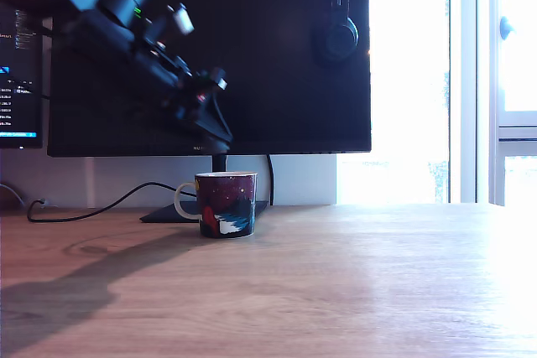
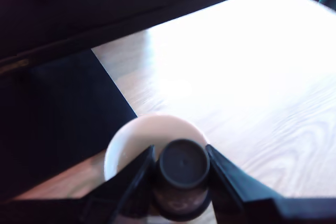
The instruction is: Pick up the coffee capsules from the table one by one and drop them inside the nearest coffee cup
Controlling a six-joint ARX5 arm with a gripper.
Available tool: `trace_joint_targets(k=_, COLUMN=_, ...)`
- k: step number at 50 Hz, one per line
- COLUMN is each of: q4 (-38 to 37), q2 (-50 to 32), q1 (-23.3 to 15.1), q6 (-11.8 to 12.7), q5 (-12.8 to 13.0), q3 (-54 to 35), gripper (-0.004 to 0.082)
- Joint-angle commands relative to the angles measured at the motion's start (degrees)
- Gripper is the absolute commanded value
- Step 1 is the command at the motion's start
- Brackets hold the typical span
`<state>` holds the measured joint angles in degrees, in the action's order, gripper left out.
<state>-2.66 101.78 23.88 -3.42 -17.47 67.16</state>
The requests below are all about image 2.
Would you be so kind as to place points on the dark grey coffee capsule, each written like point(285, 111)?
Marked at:
point(183, 166)

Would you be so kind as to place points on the dark night-scene printed mug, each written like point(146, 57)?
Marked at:
point(147, 134)

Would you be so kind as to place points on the black monitor stand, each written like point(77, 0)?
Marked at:
point(65, 116)

